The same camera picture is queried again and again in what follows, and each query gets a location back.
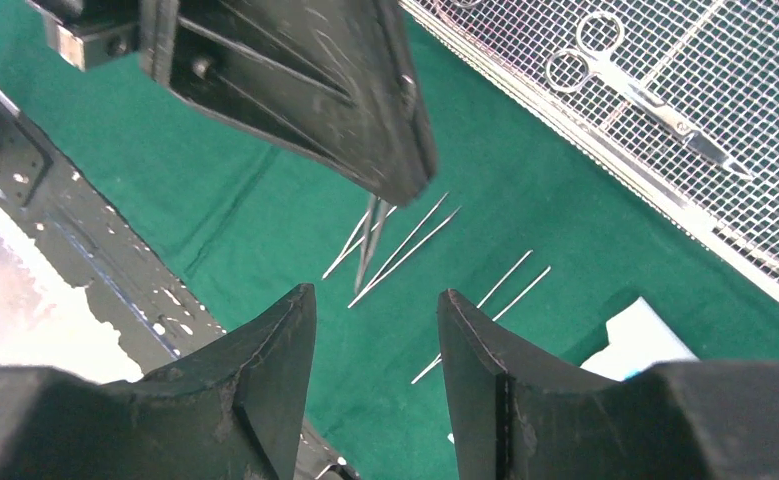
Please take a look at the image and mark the green surgical drape cloth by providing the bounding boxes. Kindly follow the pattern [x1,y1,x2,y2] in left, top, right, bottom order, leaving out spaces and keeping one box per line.
[0,1,779,479]

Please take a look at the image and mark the steel ring-handled scissors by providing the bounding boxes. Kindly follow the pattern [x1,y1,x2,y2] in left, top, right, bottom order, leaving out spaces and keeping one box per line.
[544,10,754,181]

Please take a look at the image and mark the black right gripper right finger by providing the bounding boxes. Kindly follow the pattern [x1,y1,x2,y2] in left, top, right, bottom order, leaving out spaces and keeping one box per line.
[437,289,779,479]

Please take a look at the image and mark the metal mesh instrument tray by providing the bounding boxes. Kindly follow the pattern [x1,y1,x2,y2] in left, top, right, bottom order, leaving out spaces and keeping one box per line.
[405,0,779,302]

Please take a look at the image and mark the white sterile packet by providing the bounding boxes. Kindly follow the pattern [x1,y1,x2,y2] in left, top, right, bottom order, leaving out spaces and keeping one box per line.
[581,297,698,381]

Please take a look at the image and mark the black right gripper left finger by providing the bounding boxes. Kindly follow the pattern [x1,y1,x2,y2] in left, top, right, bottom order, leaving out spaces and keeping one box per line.
[0,283,317,479]

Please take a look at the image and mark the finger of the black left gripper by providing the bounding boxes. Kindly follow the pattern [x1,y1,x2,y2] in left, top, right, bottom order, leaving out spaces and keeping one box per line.
[140,1,437,206]

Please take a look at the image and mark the steel needle holder clamp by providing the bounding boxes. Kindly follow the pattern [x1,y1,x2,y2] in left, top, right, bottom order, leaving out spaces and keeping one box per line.
[354,194,391,295]

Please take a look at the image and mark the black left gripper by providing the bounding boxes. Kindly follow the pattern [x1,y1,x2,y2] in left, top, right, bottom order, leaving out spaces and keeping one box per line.
[24,0,152,72]

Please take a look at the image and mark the steel surgical forceps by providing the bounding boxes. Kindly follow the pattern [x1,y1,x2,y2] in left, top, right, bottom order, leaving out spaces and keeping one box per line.
[321,206,397,280]

